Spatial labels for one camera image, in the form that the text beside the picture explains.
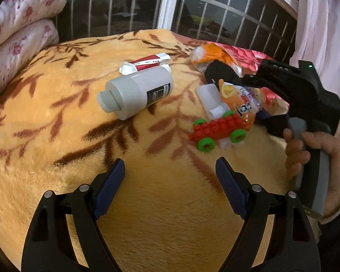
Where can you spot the window with metal bars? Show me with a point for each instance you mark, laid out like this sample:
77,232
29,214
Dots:
266,26

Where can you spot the white floral folded quilt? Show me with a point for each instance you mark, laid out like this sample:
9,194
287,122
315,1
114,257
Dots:
25,30

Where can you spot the grey white plastic bottle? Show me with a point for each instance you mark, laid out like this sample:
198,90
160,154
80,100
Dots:
127,95

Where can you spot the red green brick toy car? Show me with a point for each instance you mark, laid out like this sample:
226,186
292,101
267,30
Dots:
229,126

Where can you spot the red white toothpaste tube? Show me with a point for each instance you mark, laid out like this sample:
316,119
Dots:
160,59

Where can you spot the yellow floral fleece blanket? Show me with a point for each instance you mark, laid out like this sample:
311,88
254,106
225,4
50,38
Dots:
170,213

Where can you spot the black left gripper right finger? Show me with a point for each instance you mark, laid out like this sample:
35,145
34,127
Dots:
292,245

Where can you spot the black sock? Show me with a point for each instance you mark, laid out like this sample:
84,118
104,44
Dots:
218,70

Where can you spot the person's right hand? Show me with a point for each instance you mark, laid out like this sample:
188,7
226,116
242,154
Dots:
297,157

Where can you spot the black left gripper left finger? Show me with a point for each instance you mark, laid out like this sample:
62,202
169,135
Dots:
48,245

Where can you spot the orange white snack bag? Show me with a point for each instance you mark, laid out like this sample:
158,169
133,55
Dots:
202,56

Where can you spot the white pink curtain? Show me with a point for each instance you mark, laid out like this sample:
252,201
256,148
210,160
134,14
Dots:
318,41

